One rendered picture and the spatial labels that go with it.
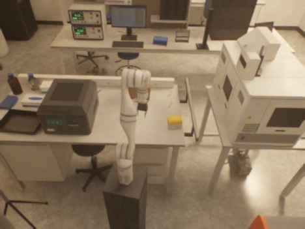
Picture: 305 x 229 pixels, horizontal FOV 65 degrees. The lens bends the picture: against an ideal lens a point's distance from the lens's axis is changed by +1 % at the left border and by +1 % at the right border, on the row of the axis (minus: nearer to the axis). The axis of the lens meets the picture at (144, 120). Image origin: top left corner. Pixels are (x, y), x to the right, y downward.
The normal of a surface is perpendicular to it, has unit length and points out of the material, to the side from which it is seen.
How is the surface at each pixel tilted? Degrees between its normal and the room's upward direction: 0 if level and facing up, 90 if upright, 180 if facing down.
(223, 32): 90
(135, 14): 86
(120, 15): 86
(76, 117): 90
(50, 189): 0
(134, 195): 0
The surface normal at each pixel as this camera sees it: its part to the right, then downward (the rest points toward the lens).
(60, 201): 0.01, -0.73
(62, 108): 0.00, 0.07
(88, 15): -0.02, 0.69
